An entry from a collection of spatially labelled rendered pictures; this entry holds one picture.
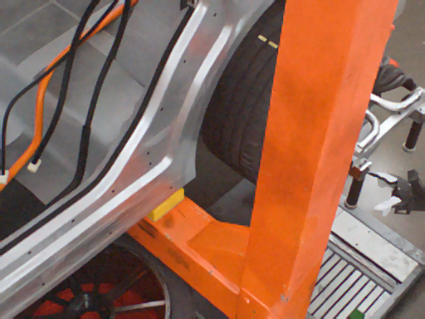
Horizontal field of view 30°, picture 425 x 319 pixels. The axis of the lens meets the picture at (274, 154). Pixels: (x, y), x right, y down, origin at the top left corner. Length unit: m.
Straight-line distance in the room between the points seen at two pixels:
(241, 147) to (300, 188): 0.67
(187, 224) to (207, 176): 1.02
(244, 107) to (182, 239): 0.45
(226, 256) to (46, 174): 0.61
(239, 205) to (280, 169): 1.31
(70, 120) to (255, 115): 0.55
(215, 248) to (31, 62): 0.80
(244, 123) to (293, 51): 0.85
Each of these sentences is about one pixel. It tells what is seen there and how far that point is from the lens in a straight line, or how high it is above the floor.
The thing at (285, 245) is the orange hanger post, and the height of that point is 1.06.
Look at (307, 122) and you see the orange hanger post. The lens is 1.70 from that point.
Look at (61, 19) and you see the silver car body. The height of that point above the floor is 1.03.
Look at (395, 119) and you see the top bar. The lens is 2.52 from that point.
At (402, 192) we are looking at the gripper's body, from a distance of 2.51.
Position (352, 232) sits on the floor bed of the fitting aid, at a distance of 3.34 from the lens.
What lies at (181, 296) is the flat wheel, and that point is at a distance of 2.59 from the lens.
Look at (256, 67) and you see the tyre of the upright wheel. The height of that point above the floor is 1.10.
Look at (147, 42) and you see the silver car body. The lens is 2.40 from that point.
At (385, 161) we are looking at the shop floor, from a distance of 3.73.
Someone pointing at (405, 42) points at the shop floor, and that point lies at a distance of 4.37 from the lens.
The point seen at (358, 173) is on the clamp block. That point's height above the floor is 0.93.
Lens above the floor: 2.73
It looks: 49 degrees down
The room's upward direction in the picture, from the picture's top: 10 degrees clockwise
